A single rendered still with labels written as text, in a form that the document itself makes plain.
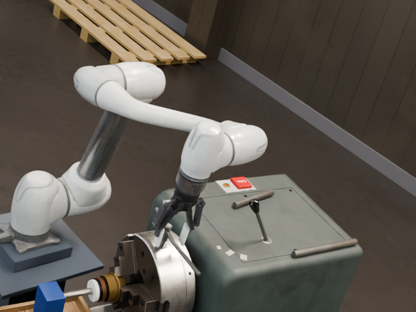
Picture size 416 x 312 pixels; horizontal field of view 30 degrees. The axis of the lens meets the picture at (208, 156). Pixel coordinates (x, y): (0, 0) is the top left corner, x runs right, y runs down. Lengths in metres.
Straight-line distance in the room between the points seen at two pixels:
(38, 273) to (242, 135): 1.12
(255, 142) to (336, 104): 4.13
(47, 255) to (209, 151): 1.09
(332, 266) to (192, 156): 0.75
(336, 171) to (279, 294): 3.42
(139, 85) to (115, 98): 0.19
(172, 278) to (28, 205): 0.75
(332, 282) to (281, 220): 0.27
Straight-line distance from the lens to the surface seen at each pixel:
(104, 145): 2.83
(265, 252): 2.52
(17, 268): 2.98
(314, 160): 5.98
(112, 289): 2.44
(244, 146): 2.22
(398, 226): 5.55
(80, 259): 3.10
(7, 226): 3.09
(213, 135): 2.11
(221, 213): 2.63
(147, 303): 2.40
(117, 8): 7.53
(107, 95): 2.46
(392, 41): 6.00
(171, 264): 2.41
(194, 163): 2.15
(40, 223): 2.97
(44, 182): 2.91
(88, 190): 2.97
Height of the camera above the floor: 2.66
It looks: 29 degrees down
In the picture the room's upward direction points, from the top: 16 degrees clockwise
